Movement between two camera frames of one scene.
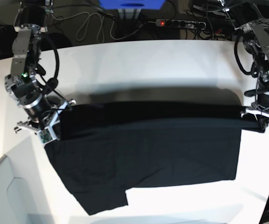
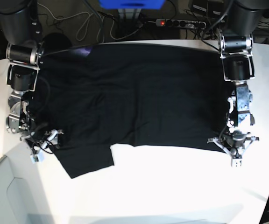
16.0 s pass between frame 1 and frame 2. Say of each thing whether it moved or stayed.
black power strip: stayed
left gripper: moved
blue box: stayed
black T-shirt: moved
